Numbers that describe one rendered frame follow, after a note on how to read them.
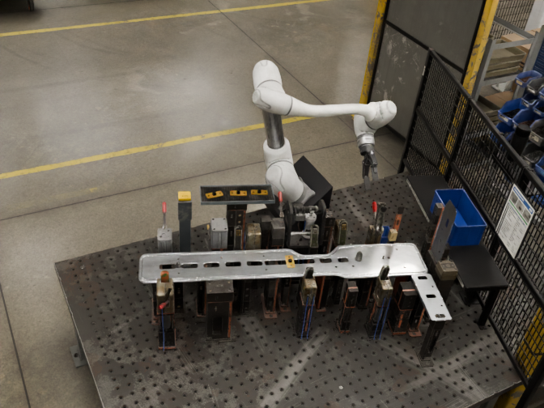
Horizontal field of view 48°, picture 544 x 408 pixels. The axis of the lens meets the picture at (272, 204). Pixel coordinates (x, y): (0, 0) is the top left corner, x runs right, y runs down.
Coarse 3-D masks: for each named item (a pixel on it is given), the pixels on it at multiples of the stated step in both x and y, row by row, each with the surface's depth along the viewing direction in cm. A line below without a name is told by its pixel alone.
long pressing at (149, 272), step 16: (144, 256) 289; (160, 256) 291; (176, 256) 292; (192, 256) 293; (208, 256) 293; (224, 256) 294; (240, 256) 295; (256, 256) 296; (272, 256) 297; (304, 256) 298; (320, 256) 299; (336, 256) 301; (352, 256) 302; (368, 256) 303; (400, 256) 305; (416, 256) 306; (144, 272) 282; (176, 272) 283; (192, 272) 284; (208, 272) 285; (224, 272) 286; (240, 272) 287; (256, 272) 287; (272, 272) 288; (288, 272) 289; (320, 272) 291; (336, 272) 292; (352, 272) 293; (368, 272) 294; (400, 272) 295; (416, 272) 296
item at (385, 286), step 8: (384, 280) 284; (376, 288) 287; (384, 288) 280; (392, 288) 280; (376, 296) 288; (384, 296) 282; (376, 304) 287; (384, 304) 286; (368, 312) 300; (376, 312) 291; (384, 312) 292; (368, 320) 300; (376, 320) 294; (384, 320) 292; (368, 328) 301; (376, 328) 295; (368, 336) 300; (376, 336) 300
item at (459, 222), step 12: (444, 192) 326; (456, 192) 327; (432, 204) 328; (444, 204) 331; (456, 204) 333; (468, 204) 321; (456, 216) 328; (468, 216) 322; (480, 216) 309; (456, 228) 302; (468, 228) 303; (480, 228) 304; (456, 240) 307; (468, 240) 309
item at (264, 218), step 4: (264, 216) 305; (268, 216) 305; (260, 220) 307; (264, 220) 302; (268, 220) 303; (260, 224) 307; (264, 224) 303; (268, 224) 304; (264, 228) 305; (268, 228) 305; (264, 232) 307; (268, 232) 307; (264, 236) 309; (268, 236) 309; (264, 240) 310; (268, 240) 311; (264, 244) 312; (264, 248) 314; (264, 256) 317; (260, 264) 320
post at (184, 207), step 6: (180, 204) 302; (186, 204) 303; (180, 210) 305; (186, 210) 305; (180, 216) 307; (186, 216) 307; (180, 222) 310; (186, 222) 310; (180, 228) 312; (186, 228) 313; (180, 234) 315; (186, 234) 315; (180, 240) 317; (186, 240) 318; (180, 246) 320; (186, 246) 320; (180, 252) 322; (186, 264) 328; (192, 264) 330
